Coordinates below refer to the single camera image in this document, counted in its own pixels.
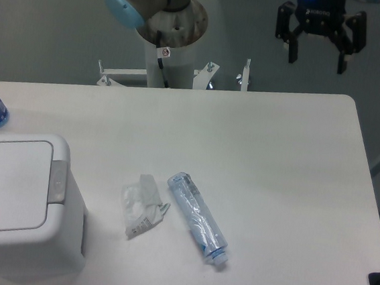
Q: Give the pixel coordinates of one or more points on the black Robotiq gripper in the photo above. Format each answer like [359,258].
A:
[323,18]

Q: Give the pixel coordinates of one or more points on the white push-button trash can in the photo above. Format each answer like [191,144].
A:
[42,212]

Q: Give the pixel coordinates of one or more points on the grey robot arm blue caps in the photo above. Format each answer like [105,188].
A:
[179,23]

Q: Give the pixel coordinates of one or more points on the empty clear plastic bottle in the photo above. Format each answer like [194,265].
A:
[199,219]

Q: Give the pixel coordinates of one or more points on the crumpled clear plastic wrapper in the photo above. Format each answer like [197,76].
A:
[142,206]

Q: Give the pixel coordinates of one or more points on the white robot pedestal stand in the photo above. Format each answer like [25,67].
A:
[165,67]

